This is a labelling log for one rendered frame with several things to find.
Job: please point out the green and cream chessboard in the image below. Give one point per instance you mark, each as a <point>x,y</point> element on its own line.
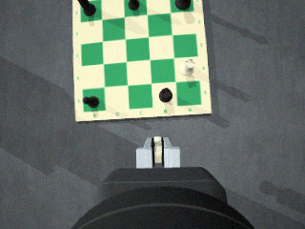
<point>126,57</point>

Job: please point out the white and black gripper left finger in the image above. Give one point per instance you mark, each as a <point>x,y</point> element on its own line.
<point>145,156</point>

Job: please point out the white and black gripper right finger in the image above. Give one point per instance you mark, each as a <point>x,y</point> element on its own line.
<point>170,154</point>

